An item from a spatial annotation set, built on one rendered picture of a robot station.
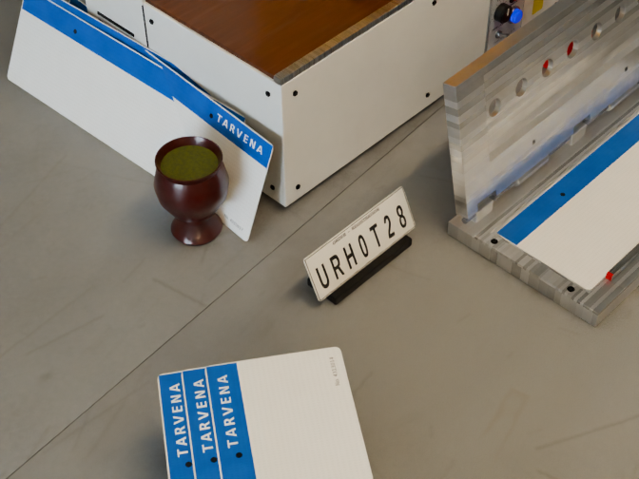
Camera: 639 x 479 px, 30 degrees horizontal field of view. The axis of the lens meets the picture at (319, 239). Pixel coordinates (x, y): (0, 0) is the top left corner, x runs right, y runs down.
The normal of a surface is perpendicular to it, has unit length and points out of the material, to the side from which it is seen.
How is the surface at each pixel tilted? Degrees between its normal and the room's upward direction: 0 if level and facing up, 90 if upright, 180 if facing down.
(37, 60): 63
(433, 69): 90
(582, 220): 0
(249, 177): 69
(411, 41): 90
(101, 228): 0
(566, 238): 0
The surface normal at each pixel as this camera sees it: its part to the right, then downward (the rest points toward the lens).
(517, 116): 0.70, 0.35
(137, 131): -0.60, 0.16
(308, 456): -0.01, -0.70
